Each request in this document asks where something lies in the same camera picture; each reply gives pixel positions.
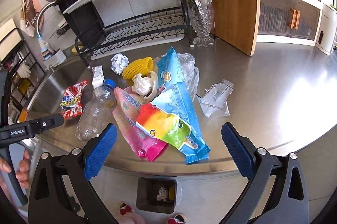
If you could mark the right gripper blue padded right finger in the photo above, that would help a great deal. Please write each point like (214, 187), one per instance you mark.
(241, 150)

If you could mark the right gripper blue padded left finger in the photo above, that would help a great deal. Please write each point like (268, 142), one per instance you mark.
(100, 151)

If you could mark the white tissue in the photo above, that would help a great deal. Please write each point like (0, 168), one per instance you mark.
(146, 87)

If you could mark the clear plastic bag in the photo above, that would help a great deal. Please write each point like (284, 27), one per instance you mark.
(190, 72)

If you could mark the black trash bin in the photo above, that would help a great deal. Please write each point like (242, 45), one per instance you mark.
(157, 195)

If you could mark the person's left hand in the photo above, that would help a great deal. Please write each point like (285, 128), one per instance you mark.
(22, 174)

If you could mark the clear plastic bottle blue cap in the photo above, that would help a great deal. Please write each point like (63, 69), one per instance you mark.
(97, 112)

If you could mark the stainless steel sink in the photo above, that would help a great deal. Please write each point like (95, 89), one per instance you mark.
(47, 97)

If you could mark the clear torn plastic packet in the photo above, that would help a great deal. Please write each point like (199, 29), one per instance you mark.
(214, 102)

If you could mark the red white snack wrapper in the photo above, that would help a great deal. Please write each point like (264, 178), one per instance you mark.
(71, 101)

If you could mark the pink snack wrapper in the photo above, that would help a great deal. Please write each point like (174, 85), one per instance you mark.
(126, 112)

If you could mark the rainbow popsicle wrapper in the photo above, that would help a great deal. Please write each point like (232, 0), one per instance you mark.
(167, 127)

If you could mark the small white sachet wrapper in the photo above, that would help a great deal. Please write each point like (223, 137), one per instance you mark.
(98, 76)

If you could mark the chrome sink faucet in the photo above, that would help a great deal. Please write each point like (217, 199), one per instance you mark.
(46, 50)

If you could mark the blue snack wrapper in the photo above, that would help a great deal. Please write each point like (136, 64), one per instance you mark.
(175, 99)

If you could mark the crumpled foil ball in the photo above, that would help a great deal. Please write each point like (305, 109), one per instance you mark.
(119, 63)

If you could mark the yellow sponge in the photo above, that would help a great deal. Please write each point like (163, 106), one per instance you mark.
(73, 50)

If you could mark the yellow foam fruit net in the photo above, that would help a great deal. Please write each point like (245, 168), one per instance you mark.
(140, 66)

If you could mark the beige hanging bag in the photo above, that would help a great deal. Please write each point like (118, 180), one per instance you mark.
(28, 16)

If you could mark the glass fish utensil holder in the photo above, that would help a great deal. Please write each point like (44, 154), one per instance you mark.
(202, 22)

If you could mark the white appliance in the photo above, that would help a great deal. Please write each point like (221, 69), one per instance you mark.
(327, 30)

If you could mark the black dish drying rack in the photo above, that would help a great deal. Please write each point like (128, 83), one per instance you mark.
(106, 27)

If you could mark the black wire side shelf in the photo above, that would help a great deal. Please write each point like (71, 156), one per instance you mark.
(24, 69)

